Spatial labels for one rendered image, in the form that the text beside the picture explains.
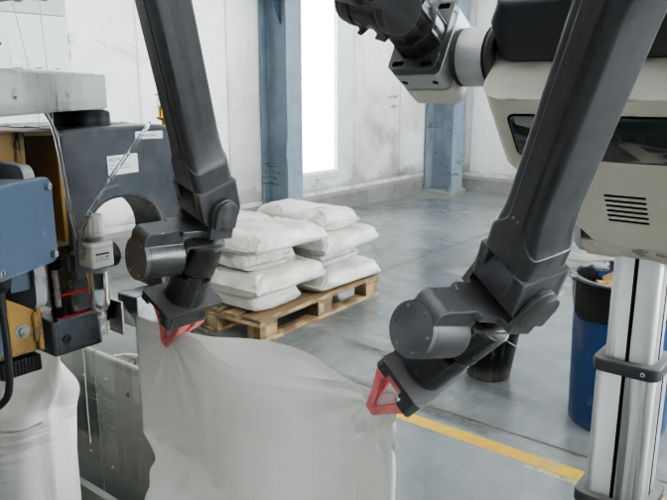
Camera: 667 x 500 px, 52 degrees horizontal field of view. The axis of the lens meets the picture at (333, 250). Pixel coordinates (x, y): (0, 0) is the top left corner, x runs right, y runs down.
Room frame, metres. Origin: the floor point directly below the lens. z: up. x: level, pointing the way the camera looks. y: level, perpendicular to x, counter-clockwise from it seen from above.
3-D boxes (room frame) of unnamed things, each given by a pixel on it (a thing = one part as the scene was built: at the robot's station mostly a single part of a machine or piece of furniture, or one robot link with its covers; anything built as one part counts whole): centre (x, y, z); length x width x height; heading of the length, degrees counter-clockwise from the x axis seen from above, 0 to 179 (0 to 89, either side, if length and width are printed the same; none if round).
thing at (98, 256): (0.97, 0.34, 1.14); 0.05 x 0.04 x 0.16; 142
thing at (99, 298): (0.96, 0.34, 1.11); 0.03 x 0.03 x 0.06
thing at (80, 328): (0.99, 0.41, 1.04); 0.08 x 0.06 x 0.05; 142
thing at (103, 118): (1.09, 0.40, 1.35); 0.09 x 0.09 x 0.03
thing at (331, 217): (4.59, 0.19, 0.56); 0.67 x 0.43 x 0.15; 52
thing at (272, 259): (4.05, 0.58, 0.44); 0.66 x 0.42 x 0.14; 46
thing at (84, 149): (1.16, 0.43, 1.21); 0.30 x 0.25 x 0.30; 52
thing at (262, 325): (4.32, 0.38, 0.07); 1.20 x 0.82 x 0.14; 144
